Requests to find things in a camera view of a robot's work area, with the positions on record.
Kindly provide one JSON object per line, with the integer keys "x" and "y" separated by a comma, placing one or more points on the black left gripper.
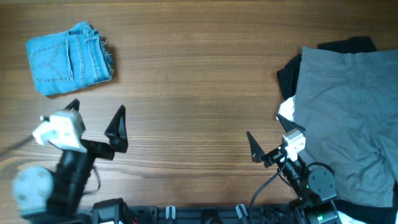
{"x": 115, "y": 133}

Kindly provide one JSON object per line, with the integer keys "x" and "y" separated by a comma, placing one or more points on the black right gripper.
{"x": 258, "y": 153}

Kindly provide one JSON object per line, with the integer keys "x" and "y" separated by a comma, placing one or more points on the light blue denim jeans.
{"x": 68, "y": 61}

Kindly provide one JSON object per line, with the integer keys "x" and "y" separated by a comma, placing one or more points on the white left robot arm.
{"x": 45, "y": 196}

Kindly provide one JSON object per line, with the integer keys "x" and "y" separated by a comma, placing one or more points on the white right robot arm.
{"x": 314, "y": 183}

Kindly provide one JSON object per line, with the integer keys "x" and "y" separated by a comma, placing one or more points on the white cloth piece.
{"x": 287, "y": 109}

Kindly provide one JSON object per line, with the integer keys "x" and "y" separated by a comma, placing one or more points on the black garment under grey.
{"x": 287, "y": 77}

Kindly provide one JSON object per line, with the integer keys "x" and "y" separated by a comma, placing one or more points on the grey cloth garment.
{"x": 347, "y": 104}

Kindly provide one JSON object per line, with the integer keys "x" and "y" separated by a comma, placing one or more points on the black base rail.
{"x": 266, "y": 214}

